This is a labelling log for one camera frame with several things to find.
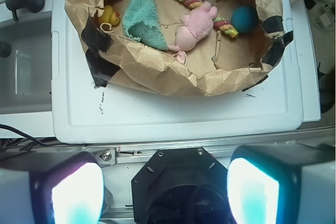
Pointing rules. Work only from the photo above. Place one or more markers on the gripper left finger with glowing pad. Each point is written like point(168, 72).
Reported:
point(51, 187)

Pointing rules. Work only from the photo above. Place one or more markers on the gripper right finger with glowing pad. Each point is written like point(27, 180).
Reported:
point(286, 183)

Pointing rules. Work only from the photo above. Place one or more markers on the pink plush bunny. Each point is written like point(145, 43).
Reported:
point(195, 26)

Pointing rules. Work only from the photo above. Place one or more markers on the white plastic bin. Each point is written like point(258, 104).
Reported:
point(83, 113)

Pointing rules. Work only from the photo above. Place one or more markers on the white sink basin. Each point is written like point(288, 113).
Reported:
point(26, 72)

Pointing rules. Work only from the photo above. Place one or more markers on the brown paper bag liner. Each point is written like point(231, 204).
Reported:
point(217, 64)

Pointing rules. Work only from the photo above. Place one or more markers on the white plug adapter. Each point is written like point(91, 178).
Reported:
point(326, 20)

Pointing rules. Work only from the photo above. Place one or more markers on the blue felt ball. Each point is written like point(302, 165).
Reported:
point(245, 19)

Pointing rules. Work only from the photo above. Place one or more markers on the yellow rubber duck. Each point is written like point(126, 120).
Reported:
point(109, 16)

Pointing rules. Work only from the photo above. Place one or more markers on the teal knitted cloth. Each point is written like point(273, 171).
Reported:
point(141, 23)

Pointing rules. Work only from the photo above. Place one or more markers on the aluminium frame rail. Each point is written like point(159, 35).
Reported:
point(219, 147)

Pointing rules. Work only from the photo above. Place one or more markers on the black octagonal mount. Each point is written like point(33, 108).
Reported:
point(184, 185)

